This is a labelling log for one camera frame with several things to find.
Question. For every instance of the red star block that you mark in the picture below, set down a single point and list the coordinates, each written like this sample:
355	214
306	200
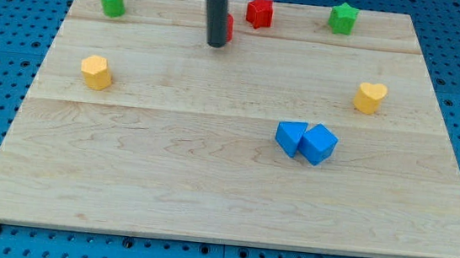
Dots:
260	13

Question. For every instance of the green star block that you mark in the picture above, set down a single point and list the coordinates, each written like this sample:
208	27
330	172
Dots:
343	18

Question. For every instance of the blue triangle block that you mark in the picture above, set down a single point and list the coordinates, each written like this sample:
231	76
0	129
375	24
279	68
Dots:
288	135

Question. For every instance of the light wooden board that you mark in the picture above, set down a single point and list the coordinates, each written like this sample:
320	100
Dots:
182	144

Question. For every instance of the blue cube block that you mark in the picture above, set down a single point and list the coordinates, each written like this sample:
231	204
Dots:
317	144

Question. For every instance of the red block behind rod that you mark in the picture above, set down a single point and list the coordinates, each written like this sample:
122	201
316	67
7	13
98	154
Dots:
230	26

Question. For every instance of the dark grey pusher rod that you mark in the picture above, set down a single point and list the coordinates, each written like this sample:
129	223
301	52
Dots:
216	22

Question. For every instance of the yellow heart block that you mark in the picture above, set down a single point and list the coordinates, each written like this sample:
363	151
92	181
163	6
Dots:
369	97

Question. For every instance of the yellow hexagon block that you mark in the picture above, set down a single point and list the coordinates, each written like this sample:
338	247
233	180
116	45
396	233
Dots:
96	72

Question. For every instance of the green cylinder block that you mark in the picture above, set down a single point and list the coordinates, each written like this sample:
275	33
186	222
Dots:
113	8

